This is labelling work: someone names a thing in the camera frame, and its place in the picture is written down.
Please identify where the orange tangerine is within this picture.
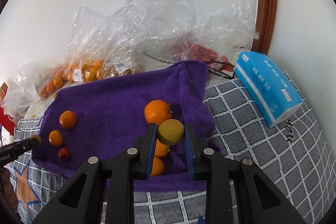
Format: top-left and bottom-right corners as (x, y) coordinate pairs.
(49, 130), (63, 147)

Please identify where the small red fruit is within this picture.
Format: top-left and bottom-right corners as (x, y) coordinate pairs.
(58, 148), (71, 161)

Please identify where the large orange mandarin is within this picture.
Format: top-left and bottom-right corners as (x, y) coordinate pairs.
(59, 110), (77, 130)

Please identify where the small orange kumquat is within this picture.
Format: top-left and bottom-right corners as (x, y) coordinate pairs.
(150, 157), (165, 176)

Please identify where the small orange mandarin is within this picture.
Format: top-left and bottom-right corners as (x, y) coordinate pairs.
(154, 139), (170, 158)

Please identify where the yellow green small fruit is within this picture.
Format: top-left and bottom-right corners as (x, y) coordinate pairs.
(157, 119), (184, 145)

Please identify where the person's left hand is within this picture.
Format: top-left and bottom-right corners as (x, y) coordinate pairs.
(1, 168), (18, 212)

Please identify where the red paper gift bag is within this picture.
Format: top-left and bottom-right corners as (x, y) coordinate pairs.
(0, 107), (16, 136)

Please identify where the grey checkered tablecloth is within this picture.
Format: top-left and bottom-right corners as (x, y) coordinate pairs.
(8, 79), (335, 223)

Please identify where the white plastic bag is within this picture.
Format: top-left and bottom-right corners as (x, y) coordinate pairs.
(1, 76), (30, 124)

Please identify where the clear bag of mandarins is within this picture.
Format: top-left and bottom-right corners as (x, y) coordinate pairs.
(17, 63), (68, 102)

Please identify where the purple towel covered tray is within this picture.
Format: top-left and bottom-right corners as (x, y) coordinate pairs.
(32, 60), (215, 178)

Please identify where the blue tissue pack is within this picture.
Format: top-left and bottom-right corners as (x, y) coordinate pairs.
(234, 51), (302, 127)

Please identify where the clear bag of oranges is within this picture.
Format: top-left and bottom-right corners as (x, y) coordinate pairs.
(64, 0), (145, 83)

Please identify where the clear bag of red fruit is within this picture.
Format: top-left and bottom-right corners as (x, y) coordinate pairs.
(141, 0), (259, 71)

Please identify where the brown wooden door frame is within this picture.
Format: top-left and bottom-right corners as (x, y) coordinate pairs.
(252, 0), (279, 56)

